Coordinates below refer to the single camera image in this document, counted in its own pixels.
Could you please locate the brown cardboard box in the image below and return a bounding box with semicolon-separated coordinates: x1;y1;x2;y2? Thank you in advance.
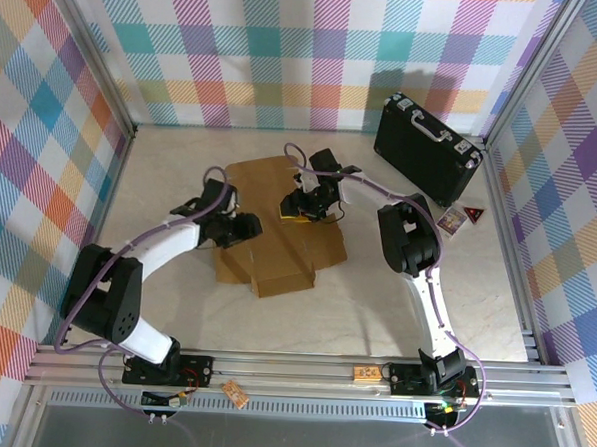
210;151;354;305

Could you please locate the small purple card box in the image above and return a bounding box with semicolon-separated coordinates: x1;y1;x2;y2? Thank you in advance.
436;206;469;238

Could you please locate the black card with red triangle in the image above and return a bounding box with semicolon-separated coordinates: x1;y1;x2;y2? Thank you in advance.
461;204;486;227

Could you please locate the small wooden tag block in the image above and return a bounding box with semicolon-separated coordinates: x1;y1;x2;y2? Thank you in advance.
352;365;383;384

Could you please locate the black left connector board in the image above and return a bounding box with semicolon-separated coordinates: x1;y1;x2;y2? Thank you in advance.
141;389;191;410

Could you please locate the black connector board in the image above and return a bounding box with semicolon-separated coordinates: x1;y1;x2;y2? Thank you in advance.
425;399;463;429
141;389;191;410

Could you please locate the perforated metal strip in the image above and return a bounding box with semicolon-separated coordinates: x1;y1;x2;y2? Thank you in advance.
48;389;433;425

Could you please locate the grey metal panel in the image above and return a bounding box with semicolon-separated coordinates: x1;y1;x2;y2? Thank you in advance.
25;400;577;447

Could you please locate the black right connector board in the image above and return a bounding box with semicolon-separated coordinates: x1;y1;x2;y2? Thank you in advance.
425;399;463;429

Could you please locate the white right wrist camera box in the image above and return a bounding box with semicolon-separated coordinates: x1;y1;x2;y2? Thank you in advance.
292;168;323;195

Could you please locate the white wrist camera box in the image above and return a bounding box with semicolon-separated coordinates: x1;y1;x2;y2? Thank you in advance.
222;185;242;217
292;168;323;195

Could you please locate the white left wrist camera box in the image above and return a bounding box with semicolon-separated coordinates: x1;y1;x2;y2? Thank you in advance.
222;185;242;217

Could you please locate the black briefcase with metal handle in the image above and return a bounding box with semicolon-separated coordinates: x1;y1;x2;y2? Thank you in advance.
370;90;488;210

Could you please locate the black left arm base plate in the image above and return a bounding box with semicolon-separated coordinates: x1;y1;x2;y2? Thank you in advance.
121;349;216;389

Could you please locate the aluminium cage frame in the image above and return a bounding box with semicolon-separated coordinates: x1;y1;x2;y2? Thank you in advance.
9;0;597;447

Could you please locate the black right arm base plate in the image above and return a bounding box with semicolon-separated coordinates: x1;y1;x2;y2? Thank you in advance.
387;360;483;400

